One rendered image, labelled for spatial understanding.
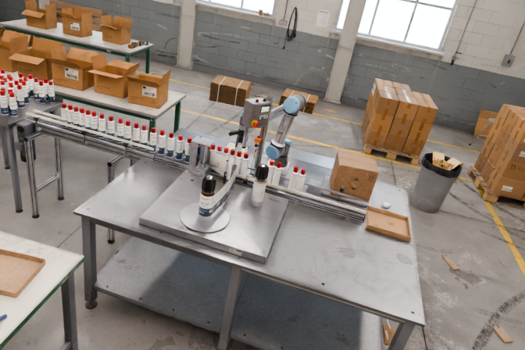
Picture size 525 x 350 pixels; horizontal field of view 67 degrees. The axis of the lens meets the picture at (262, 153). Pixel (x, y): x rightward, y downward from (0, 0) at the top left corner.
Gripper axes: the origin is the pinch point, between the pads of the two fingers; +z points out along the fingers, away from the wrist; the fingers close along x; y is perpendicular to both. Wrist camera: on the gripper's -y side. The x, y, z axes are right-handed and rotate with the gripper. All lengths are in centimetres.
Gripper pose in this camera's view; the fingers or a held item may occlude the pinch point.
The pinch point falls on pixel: (236, 149)
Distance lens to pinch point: 335.8
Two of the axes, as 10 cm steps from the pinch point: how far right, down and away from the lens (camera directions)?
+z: -1.9, 8.8, 4.4
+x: 2.1, -4.0, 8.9
